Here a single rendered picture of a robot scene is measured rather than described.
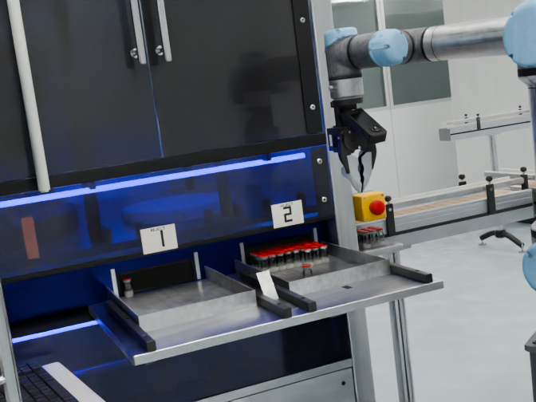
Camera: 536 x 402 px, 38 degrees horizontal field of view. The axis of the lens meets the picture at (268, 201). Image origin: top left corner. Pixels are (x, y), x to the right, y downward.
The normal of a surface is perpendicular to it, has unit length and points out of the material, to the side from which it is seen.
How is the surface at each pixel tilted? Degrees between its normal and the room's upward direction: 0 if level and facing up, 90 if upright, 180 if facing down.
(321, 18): 90
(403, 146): 90
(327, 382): 90
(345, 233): 90
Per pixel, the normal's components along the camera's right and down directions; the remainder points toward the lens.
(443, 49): -0.64, 0.54
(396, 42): 0.67, 0.02
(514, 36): -0.73, 0.05
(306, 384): 0.39, 0.08
